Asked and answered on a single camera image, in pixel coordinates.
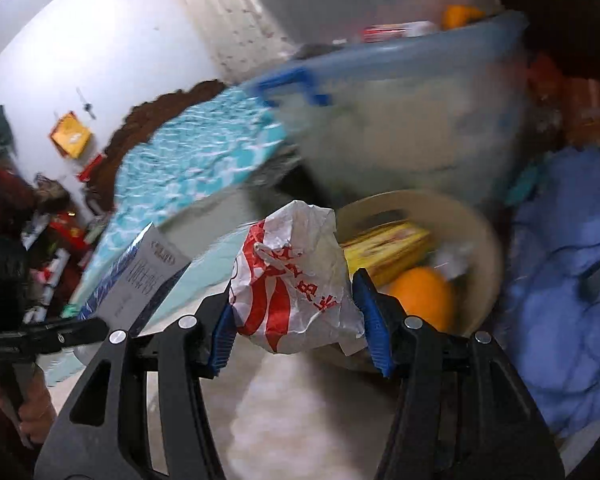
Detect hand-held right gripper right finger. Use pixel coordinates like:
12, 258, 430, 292
351, 267, 566, 480

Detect yellow paper envelope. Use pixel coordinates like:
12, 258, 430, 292
49, 111, 93, 159

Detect orange round object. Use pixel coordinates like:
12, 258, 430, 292
440, 5, 486, 31

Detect dark red clothes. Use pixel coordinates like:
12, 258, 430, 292
0, 95, 46, 231

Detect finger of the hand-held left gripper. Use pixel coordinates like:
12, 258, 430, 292
27, 317, 112, 361

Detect red wall calendar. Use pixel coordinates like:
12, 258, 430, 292
77, 152, 106, 183

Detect teal patterned quilt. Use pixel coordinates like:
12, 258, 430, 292
87, 87, 288, 271

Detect dark wooden headboard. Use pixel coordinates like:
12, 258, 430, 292
102, 80, 228, 171

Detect beige round bin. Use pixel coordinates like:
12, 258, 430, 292
325, 190, 506, 376

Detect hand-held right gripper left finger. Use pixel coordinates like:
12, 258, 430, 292
32, 292, 236, 480

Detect clear storage box blue latch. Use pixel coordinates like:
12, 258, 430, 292
250, 10, 531, 206

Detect leaf print curtain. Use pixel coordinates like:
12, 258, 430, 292
160, 0, 301, 81

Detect grey metal shelf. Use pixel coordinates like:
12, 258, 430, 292
20, 210, 106, 326

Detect white paper wrapper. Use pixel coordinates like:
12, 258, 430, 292
430, 242, 476, 281

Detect large orange peel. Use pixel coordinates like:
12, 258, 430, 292
382, 266, 456, 333

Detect red white plastic wrapper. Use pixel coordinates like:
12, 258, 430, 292
228, 200, 366, 356

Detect yellow box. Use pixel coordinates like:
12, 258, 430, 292
341, 222, 433, 286

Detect blue white milk carton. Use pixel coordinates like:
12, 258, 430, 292
77, 222, 193, 336

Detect red white box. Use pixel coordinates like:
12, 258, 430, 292
362, 21, 438, 43

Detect person's left hand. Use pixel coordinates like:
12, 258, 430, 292
17, 369, 58, 445

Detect blue cloth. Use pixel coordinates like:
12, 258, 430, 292
495, 147, 600, 441

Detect patterned bed sheet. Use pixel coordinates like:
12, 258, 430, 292
45, 220, 331, 480

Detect brown handbag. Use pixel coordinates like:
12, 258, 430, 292
32, 174, 71, 211

